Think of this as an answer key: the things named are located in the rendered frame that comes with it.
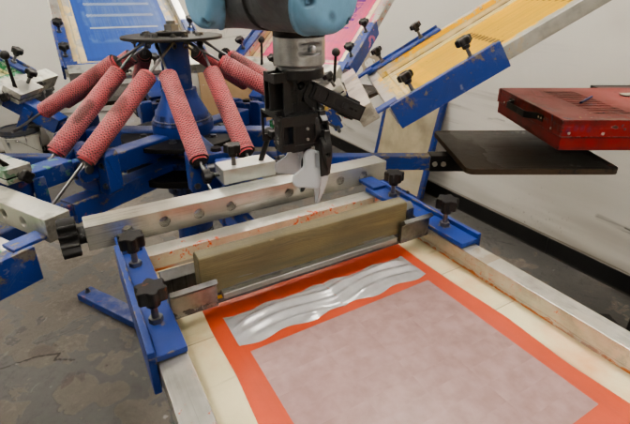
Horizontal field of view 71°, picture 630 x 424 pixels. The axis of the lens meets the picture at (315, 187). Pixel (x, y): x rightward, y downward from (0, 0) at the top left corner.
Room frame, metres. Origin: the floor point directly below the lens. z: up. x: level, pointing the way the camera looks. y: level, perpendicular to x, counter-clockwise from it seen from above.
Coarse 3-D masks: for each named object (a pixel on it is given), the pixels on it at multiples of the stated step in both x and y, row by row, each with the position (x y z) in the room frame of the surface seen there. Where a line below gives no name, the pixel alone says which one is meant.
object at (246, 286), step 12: (384, 240) 0.72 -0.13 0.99; (396, 240) 0.73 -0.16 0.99; (348, 252) 0.68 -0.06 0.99; (360, 252) 0.69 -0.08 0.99; (312, 264) 0.64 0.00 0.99; (324, 264) 0.65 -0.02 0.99; (264, 276) 0.60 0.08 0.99; (276, 276) 0.60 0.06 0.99; (288, 276) 0.61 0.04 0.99; (228, 288) 0.57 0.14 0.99; (240, 288) 0.57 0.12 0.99; (252, 288) 0.58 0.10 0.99
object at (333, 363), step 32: (288, 288) 0.63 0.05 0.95; (320, 320) 0.54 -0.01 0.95; (352, 320) 0.54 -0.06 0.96; (224, 352) 0.48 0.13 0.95; (256, 352) 0.48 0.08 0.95; (288, 352) 0.48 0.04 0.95; (320, 352) 0.48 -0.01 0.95; (352, 352) 0.48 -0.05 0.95; (384, 352) 0.48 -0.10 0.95; (256, 384) 0.42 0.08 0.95; (288, 384) 0.42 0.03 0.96; (320, 384) 0.42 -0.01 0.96; (352, 384) 0.42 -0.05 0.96; (384, 384) 0.42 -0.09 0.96; (416, 384) 0.42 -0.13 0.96; (256, 416) 0.37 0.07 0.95; (288, 416) 0.37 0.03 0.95; (320, 416) 0.37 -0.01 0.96; (352, 416) 0.37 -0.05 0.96; (384, 416) 0.37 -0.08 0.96; (416, 416) 0.37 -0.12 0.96; (448, 416) 0.37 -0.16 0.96
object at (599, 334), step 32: (256, 224) 0.79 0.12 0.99; (288, 224) 0.81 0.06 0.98; (160, 256) 0.68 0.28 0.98; (192, 256) 0.71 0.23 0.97; (448, 256) 0.72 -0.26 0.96; (480, 256) 0.67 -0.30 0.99; (512, 288) 0.60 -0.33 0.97; (544, 288) 0.58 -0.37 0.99; (576, 320) 0.51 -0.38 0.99; (608, 320) 0.50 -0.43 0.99; (608, 352) 0.46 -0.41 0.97; (192, 384) 0.39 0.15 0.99; (192, 416) 0.34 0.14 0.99
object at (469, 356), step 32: (384, 256) 0.73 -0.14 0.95; (416, 288) 0.62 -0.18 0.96; (448, 288) 0.63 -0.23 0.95; (384, 320) 0.54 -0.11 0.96; (416, 320) 0.54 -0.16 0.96; (448, 320) 0.54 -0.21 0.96; (480, 320) 0.54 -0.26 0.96; (416, 352) 0.48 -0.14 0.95; (448, 352) 0.48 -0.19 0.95; (480, 352) 0.48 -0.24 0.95; (512, 352) 0.48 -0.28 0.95; (544, 352) 0.48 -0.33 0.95; (448, 384) 0.42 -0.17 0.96; (480, 384) 0.42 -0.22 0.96; (512, 384) 0.42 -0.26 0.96; (544, 384) 0.42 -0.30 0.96; (576, 384) 0.42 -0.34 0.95; (480, 416) 0.37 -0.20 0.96; (512, 416) 0.37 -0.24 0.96; (544, 416) 0.37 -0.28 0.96; (576, 416) 0.37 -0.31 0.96; (608, 416) 0.37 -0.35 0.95
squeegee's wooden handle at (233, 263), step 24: (336, 216) 0.69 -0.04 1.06; (360, 216) 0.70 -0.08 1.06; (384, 216) 0.73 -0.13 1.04; (240, 240) 0.61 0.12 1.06; (264, 240) 0.61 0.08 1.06; (288, 240) 0.63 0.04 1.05; (312, 240) 0.65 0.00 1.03; (336, 240) 0.68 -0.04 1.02; (360, 240) 0.70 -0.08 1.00; (216, 264) 0.57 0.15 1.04; (240, 264) 0.59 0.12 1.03; (264, 264) 0.61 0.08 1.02; (288, 264) 0.63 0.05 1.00
